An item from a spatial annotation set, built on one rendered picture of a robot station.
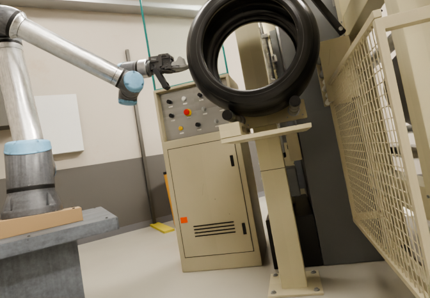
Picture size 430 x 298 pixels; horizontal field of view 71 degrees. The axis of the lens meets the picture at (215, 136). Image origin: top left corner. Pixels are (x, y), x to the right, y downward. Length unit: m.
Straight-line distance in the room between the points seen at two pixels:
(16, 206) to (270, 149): 1.12
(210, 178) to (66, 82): 2.64
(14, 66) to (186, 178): 1.18
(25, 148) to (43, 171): 0.10
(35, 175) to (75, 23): 3.42
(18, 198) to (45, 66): 3.14
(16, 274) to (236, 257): 1.33
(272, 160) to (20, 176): 1.11
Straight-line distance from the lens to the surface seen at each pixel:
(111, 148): 4.06
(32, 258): 1.19
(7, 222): 1.17
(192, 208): 2.11
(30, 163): 1.23
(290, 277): 1.75
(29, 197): 1.22
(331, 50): 1.62
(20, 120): 1.46
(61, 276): 1.20
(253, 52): 1.69
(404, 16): 0.85
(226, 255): 2.14
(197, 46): 1.36
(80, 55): 1.41
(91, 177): 4.01
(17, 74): 1.52
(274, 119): 1.59
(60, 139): 3.92
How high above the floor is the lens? 0.74
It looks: 4 degrees up
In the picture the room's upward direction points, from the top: 10 degrees counter-clockwise
